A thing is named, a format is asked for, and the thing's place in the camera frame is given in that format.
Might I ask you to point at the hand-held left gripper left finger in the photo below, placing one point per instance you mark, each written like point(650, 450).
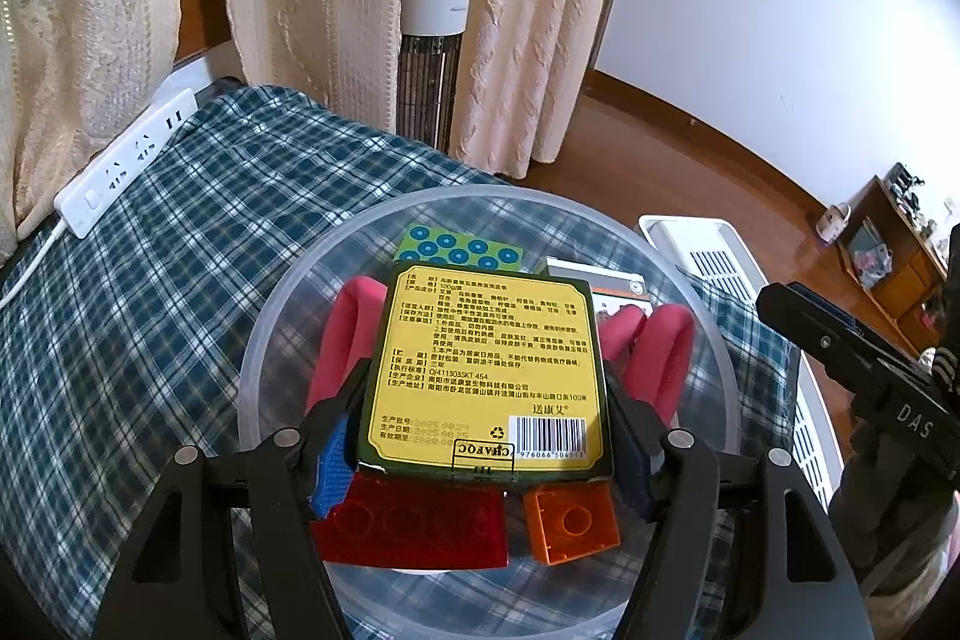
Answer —
point(330, 475)

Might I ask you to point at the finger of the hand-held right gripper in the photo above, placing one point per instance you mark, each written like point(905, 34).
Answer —
point(817, 325)

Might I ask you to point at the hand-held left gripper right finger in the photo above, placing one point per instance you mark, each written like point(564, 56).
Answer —
point(630, 460)

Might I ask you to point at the orange building block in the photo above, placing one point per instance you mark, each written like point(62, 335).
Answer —
point(570, 524)

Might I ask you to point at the red building block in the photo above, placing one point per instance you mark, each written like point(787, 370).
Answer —
point(420, 520)

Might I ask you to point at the pink foam tube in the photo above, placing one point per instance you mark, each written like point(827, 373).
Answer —
point(660, 362)
point(345, 340)

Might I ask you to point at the yellow green box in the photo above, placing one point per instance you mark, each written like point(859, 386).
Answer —
point(480, 370)

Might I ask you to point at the white medicine box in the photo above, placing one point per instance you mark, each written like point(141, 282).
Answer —
point(600, 284)

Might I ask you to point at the clear plastic bowl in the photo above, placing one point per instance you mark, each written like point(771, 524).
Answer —
point(465, 602)

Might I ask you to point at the large green dotted block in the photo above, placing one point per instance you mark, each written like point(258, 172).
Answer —
point(457, 250)

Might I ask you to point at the white mug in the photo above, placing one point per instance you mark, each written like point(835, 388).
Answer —
point(832, 224)

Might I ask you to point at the wooden shelf cabinet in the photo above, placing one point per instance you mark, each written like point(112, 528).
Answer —
point(907, 265)

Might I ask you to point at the white vented appliance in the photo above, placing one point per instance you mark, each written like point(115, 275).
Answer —
point(720, 257)

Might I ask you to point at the blue plaid tablecloth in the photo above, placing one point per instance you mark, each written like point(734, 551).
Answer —
point(187, 235)

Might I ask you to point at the white power strip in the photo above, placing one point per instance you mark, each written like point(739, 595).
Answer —
point(127, 160)

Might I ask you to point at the wide cream curtain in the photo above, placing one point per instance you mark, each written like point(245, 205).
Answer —
point(90, 10)

